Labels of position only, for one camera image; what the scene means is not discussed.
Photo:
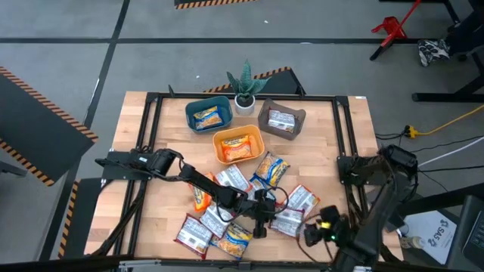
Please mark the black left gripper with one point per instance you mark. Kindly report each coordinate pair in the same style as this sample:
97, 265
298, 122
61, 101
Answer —
262, 211

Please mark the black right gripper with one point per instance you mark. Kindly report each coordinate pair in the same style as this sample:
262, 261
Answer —
332, 226

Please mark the red Maruchan noodle pack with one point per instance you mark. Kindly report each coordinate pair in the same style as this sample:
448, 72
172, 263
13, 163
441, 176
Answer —
211, 223
281, 121
291, 224
193, 236

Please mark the orange Maruchan noodle pack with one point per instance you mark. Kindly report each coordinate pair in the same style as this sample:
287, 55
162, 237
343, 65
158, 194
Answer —
232, 177
236, 149
200, 200
304, 198

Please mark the blue Maruchan noodle pack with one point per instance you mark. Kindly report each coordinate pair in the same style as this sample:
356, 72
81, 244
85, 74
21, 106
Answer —
234, 242
259, 184
207, 119
272, 168

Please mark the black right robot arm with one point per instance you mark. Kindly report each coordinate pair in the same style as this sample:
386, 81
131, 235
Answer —
378, 211

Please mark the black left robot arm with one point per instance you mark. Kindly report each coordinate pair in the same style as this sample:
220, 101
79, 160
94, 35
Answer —
204, 185

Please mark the brown plastic bin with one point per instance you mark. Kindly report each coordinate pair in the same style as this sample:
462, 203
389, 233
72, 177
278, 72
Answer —
264, 128

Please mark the orange plastic bin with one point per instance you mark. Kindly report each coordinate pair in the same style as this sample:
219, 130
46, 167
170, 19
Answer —
219, 151

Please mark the small beige bottle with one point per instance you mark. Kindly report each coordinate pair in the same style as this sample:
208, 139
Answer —
414, 242

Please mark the teal plastic bin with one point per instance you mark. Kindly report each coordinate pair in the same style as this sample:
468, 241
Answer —
226, 113

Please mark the white printed paper sheet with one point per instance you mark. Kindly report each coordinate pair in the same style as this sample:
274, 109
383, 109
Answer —
431, 234

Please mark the snake plant in white pot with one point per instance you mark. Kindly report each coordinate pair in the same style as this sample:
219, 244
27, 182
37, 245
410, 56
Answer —
245, 88

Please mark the black hazard-striped floor mat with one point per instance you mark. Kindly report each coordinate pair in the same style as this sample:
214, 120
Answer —
196, 2
30, 121
85, 211
283, 83

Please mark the black desk beam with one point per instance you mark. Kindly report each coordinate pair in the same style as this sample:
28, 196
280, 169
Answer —
442, 198

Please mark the black laptop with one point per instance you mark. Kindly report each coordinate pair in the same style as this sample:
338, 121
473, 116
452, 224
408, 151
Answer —
469, 234

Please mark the black crossbar with silver brackets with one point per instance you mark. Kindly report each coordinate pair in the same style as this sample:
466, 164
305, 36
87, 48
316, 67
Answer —
94, 264

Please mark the person's patterned shoe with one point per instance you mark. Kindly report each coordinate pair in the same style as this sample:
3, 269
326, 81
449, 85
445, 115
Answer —
433, 51

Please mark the person's leg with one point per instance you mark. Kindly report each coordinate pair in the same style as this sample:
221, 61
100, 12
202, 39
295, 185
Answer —
467, 34

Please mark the black desk leg frame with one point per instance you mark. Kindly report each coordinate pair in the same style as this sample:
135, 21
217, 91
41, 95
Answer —
435, 97

